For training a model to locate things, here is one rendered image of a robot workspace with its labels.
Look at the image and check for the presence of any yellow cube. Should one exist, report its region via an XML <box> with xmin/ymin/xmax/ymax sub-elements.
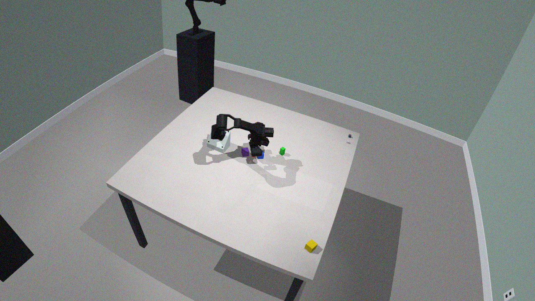
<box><xmin>304</xmin><ymin>239</ymin><xmax>317</xmax><ymax>253</ymax></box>

